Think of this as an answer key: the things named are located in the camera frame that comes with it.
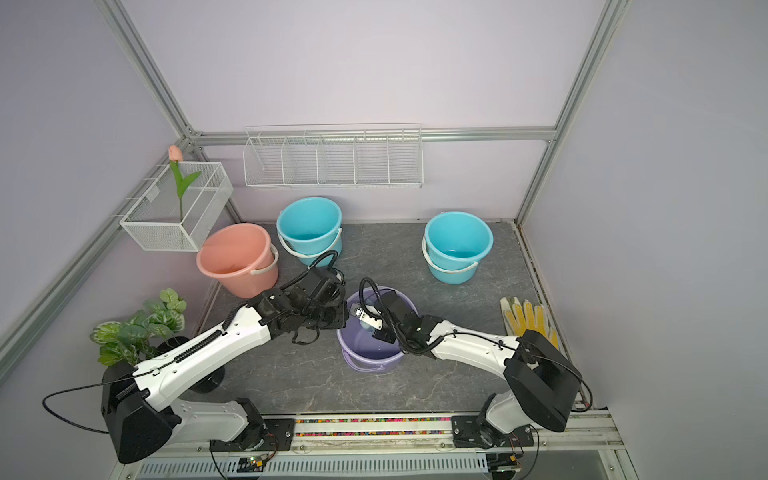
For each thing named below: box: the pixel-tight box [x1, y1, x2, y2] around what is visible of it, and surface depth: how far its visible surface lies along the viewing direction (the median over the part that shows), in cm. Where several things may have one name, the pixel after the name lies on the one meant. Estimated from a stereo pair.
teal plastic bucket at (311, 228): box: [276, 197, 343, 268], surface depth 101 cm
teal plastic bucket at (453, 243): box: [422, 211, 495, 285], surface depth 98 cm
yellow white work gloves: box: [500, 297, 559, 349], surface depth 95 cm
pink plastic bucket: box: [196, 223, 279, 299], surface depth 96 cm
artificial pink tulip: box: [168, 144, 202, 222], surface depth 86 cm
